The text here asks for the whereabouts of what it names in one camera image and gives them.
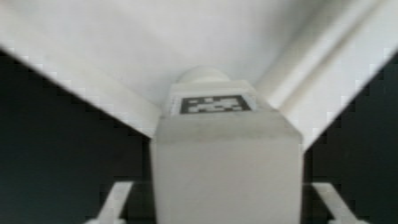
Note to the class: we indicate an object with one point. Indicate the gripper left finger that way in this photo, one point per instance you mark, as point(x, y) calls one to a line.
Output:
point(110, 211)

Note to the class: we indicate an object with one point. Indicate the white square table top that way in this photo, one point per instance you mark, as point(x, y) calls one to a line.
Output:
point(112, 46)

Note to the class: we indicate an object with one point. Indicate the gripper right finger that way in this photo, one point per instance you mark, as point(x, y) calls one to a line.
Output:
point(343, 216)

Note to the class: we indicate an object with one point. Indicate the white table leg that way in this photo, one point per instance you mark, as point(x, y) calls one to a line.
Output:
point(226, 155)

